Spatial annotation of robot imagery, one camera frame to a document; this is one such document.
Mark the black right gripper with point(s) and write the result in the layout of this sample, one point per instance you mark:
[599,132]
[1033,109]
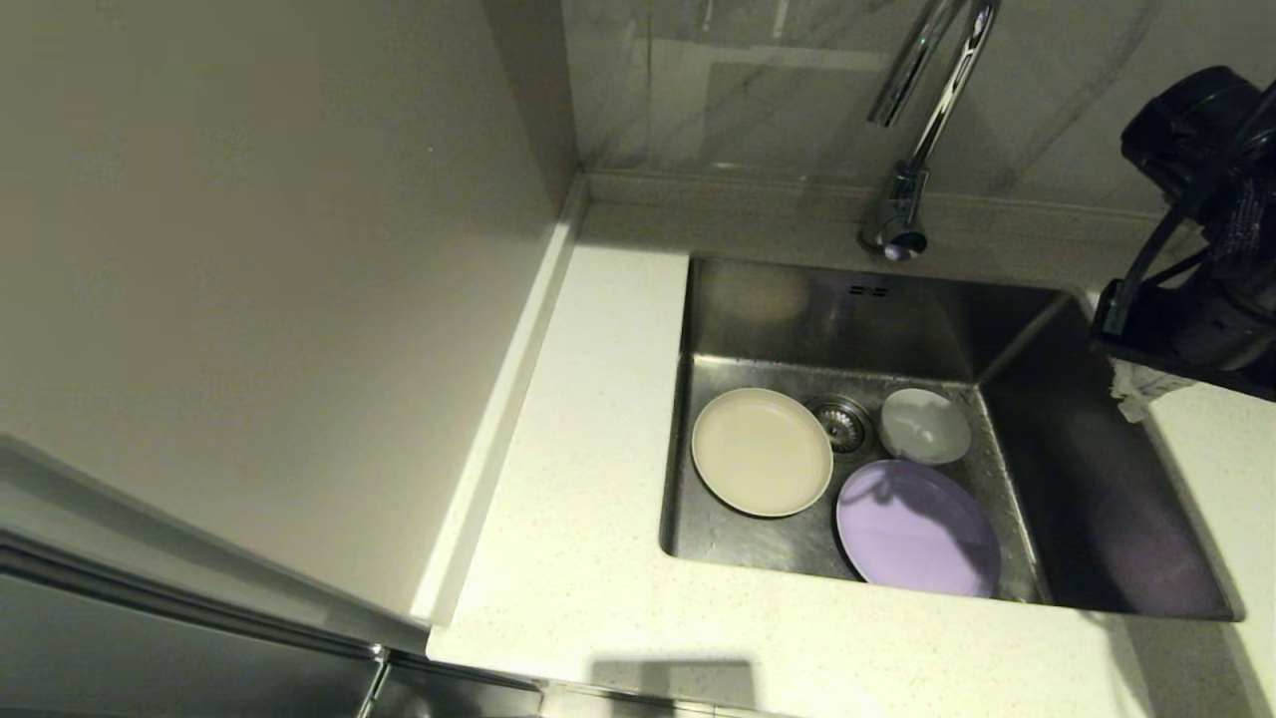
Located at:
[1226,339]

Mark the metal sink drain strainer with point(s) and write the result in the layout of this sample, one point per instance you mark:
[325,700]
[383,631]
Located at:
[845,427]

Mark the beige round plate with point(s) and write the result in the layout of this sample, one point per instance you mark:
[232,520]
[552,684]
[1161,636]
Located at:
[763,454]

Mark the tall beige cabinet side panel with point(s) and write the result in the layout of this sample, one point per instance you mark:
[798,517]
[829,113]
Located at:
[249,249]

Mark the grey glossy cabinet door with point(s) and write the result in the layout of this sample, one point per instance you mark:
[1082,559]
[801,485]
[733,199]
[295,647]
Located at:
[150,648]

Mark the stainless steel sink basin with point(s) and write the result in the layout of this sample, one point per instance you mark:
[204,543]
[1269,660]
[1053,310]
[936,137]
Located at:
[758,319]

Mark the chrome gooseneck faucet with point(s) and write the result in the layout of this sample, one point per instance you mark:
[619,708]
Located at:
[894,204]

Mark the purple round plate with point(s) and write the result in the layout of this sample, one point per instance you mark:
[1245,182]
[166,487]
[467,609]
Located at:
[917,529]

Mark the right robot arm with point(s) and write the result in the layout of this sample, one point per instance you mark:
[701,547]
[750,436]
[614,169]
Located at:
[1186,130]

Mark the white bowl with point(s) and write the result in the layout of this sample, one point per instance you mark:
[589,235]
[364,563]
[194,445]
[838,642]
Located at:
[925,427]

